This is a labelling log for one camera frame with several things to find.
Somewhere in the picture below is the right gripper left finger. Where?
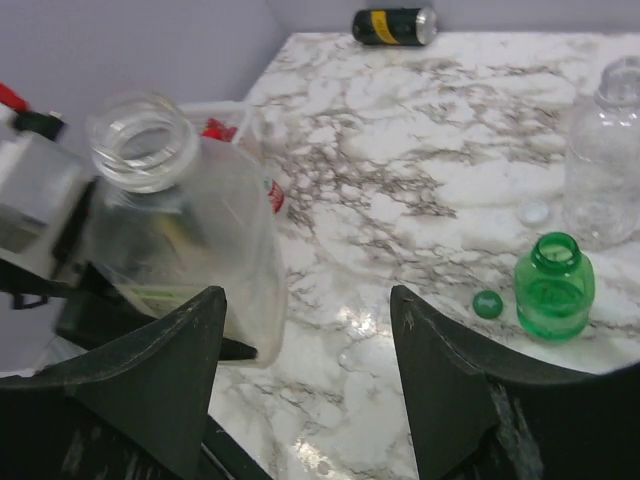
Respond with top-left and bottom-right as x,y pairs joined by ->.
1,287 -> 227,479

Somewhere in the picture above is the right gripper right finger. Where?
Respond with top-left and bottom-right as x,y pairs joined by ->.
390,285 -> 639,479

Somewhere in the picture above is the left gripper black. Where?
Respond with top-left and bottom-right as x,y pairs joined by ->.
1,261 -> 155,350

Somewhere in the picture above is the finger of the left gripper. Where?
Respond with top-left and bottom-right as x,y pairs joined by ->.
219,338 -> 258,361

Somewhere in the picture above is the green bottle cap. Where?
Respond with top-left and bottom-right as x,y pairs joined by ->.
472,290 -> 504,320

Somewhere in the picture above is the large clear bottle white cap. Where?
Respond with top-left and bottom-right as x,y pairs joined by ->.
84,93 -> 287,368

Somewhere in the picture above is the small green bottle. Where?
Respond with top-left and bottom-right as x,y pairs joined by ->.
513,232 -> 595,342

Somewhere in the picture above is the blue white bottle cap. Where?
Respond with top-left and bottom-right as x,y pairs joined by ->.
516,200 -> 550,228

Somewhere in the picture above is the clear plastic water bottle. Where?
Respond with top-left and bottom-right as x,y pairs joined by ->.
562,56 -> 639,250

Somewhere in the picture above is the small bottle red cap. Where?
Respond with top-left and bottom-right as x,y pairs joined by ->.
265,177 -> 285,215

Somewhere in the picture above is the red dragon fruit toy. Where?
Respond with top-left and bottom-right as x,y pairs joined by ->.
201,118 -> 237,142

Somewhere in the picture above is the white plastic basket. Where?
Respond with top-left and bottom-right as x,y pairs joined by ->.
179,101 -> 260,155

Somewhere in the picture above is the black battery with gold band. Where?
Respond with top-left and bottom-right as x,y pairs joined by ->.
351,5 -> 437,47

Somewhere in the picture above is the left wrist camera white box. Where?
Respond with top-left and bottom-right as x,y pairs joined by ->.
1,85 -> 95,280

